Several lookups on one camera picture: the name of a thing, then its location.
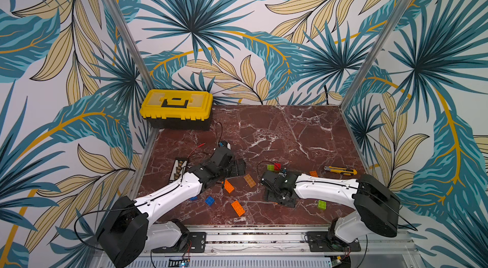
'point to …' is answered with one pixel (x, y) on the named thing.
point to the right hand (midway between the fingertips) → (272, 199)
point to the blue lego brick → (210, 200)
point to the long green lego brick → (271, 167)
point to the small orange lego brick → (314, 173)
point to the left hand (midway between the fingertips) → (236, 168)
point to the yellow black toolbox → (181, 110)
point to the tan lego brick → (250, 180)
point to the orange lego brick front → (238, 207)
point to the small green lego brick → (322, 205)
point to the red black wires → (198, 152)
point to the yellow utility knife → (345, 171)
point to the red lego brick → (278, 165)
